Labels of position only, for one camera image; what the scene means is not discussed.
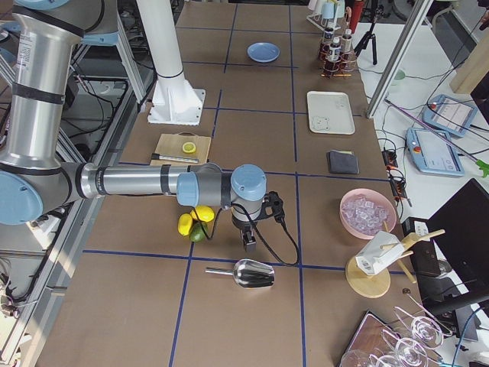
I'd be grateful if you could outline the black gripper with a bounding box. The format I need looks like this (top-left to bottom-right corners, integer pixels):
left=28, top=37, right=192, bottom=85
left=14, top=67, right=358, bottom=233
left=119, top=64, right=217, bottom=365
left=232, top=211, right=257, bottom=252

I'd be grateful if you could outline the blue round plate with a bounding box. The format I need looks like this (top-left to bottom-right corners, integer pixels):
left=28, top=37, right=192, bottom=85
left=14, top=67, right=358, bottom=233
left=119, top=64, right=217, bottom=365
left=247, top=42, right=280, bottom=63

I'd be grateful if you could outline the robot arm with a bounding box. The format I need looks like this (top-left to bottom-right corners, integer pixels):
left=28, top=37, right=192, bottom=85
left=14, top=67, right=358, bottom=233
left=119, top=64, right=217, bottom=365
left=1, top=1, right=267, bottom=251

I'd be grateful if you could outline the metal ice scoop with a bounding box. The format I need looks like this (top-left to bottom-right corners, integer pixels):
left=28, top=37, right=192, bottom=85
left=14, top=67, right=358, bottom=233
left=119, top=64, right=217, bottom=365
left=206, top=258, right=275, bottom=289

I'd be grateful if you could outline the large yellow lemon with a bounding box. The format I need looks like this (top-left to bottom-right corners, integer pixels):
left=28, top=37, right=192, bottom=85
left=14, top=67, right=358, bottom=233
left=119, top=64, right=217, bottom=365
left=190, top=205, right=215, bottom=222

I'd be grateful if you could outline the small yellow lemon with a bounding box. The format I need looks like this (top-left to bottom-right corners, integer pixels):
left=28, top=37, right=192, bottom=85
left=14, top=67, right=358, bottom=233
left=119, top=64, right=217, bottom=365
left=177, top=213, right=193, bottom=236

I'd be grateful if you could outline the lemon half slice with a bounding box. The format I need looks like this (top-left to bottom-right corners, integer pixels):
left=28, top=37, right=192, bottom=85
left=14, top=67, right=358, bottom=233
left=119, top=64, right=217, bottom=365
left=182, top=141, right=197, bottom=154

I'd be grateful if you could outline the pink bowl of ice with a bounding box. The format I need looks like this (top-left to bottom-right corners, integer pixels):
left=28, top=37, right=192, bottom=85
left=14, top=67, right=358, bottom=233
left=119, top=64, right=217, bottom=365
left=339, top=188, right=397, bottom=239

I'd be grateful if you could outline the grey folded cloth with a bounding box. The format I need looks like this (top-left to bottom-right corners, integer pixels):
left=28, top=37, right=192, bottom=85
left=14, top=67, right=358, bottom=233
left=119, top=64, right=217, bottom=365
left=326, top=150, right=359, bottom=174

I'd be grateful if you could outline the wooden cutting board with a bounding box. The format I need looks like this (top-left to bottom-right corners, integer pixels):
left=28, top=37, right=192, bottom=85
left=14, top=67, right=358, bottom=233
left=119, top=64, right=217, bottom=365
left=150, top=133, right=212, bottom=166

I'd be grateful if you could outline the round wooden stand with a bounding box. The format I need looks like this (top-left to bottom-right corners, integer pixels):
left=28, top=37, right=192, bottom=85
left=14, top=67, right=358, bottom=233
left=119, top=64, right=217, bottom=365
left=345, top=229, right=445, bottom=298

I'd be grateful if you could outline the white paper carton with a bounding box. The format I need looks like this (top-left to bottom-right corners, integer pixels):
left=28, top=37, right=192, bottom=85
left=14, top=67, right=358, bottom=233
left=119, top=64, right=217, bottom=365
left=355, top=231, right=404, bottom=276

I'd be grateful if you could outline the cream bear tray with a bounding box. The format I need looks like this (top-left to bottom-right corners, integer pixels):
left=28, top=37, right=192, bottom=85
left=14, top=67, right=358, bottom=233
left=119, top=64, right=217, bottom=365
left=306, top=91, right=355, bottom=135

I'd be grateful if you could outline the dark tea bottle left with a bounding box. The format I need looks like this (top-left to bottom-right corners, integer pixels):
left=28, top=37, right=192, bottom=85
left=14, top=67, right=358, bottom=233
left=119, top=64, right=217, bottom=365
left=323, top=37, right=341, bottom=77

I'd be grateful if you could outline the blue teach pendant near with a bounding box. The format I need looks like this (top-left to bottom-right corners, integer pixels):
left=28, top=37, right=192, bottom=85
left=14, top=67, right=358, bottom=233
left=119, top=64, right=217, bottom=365
left=406, top=128, right=465, bottom=177

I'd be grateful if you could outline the blue teach pendant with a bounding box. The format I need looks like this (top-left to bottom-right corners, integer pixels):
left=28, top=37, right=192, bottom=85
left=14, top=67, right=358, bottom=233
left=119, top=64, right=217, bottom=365
left=406, top=128, right=465, bottom=177
left=423, top=94, right=478, bottom=138

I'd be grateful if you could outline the black monitor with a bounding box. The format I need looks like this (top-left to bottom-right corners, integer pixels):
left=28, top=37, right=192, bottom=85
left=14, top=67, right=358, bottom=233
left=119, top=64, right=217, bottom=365
left=427, top=178, right=488, bottom=315

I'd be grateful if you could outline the dark tea bottle right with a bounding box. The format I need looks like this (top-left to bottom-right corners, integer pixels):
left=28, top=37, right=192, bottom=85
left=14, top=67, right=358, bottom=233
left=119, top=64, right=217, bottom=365
left=319, top=27, right=335, bottom=61

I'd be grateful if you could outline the green bowl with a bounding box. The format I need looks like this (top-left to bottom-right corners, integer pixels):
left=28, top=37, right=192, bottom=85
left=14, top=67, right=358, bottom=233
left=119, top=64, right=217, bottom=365
left=390, top=69, right=406, bottom=88

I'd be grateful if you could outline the blue teach pendant far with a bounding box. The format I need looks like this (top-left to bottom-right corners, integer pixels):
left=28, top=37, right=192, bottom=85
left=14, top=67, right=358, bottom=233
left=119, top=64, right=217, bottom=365
left=423, top=94, right=478, bottom=138

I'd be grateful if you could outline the white robot column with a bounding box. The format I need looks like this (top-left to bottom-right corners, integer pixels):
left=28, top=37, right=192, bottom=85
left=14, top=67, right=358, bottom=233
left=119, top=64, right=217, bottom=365
left=137, top=0, right=183, bottom=80

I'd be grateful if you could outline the red cylinder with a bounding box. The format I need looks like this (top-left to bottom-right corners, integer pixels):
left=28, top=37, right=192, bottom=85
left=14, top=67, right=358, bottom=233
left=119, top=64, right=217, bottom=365
left=350, top=0, right=364, bottom=34

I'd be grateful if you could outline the black tripod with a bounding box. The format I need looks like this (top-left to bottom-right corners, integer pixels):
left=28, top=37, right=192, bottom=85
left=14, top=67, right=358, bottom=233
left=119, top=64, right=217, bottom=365
left=354, top=0, right=384, bottom=66

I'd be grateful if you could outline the metal handled knife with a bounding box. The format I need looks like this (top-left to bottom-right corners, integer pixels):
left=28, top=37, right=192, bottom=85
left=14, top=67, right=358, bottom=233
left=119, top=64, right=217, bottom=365
left=151, top=153, right=199, bottom=164

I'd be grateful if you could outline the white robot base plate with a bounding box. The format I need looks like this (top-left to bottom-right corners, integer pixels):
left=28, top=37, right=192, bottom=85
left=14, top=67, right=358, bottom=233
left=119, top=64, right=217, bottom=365
left=147, top=76, right=206, bottom=125

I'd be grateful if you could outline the copper wire bottle rack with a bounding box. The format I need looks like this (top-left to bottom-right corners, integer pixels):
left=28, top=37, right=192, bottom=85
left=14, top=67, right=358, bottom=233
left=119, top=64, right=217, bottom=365
left=318, top=37, right=358, bottom=78

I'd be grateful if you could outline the aluminium frame post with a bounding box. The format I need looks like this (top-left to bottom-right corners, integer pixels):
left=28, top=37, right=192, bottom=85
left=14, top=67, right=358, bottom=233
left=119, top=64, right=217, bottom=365
left=366, top=0, right=433, bottom=119

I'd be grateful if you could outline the white wire cup rack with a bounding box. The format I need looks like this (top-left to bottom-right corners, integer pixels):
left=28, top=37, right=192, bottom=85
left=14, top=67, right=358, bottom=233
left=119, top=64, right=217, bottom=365
left=306, top=0, right=352, bottom=31

